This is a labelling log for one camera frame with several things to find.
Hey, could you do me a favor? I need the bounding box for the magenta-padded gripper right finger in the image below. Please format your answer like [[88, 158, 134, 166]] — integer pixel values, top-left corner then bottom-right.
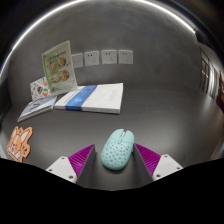
[[132, 143, 184, 187]]

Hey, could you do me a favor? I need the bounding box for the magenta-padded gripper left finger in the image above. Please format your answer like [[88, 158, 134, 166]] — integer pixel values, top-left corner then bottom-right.
[[45, 143, 98, 190]]

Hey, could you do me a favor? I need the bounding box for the mint green perforated computer mouse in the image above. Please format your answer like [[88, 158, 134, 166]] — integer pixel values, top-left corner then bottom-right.
[[100, 128, 136, 171]]

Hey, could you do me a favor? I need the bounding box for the white book with blue stripe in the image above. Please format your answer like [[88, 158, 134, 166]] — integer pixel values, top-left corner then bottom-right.
[[53, 82, 124, 115]]

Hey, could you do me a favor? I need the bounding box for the green standing food brochure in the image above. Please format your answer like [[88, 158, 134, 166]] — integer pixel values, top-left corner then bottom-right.
[[41, 40, 78, 97]]

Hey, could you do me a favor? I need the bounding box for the dark framed glass partition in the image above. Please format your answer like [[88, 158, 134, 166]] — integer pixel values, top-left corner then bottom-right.
[[199, 43, 224, 113]]

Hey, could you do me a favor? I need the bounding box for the white ceiling light strip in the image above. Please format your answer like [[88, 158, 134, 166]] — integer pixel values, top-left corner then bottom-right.
[[0, 0, 198, 78]]

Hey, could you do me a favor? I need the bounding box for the white wall socket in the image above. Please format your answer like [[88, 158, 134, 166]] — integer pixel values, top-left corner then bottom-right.
[[118, 49, 134, 65], [101, 49, 118, 65], [71, 52, 84, 69], [83, 50, 101, 67]]

